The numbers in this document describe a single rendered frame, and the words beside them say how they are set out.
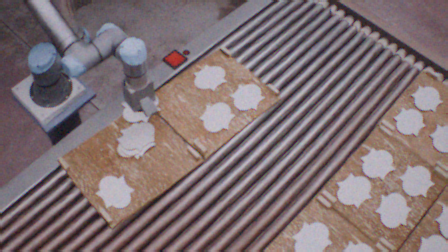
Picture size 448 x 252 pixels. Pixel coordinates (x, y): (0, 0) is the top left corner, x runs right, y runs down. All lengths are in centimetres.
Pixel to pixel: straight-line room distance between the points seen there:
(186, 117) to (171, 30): 167
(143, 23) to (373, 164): 218
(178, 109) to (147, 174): 30
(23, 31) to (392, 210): 284
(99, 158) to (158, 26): 186
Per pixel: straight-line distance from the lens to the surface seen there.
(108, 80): 329
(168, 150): 186
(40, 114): 208
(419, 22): 405
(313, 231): 175
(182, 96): 199
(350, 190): 185
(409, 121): 210
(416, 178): 197
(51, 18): 160
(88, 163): 187
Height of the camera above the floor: 253
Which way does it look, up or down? 56 degrees down
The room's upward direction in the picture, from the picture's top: 1 degrees counter-clockwise
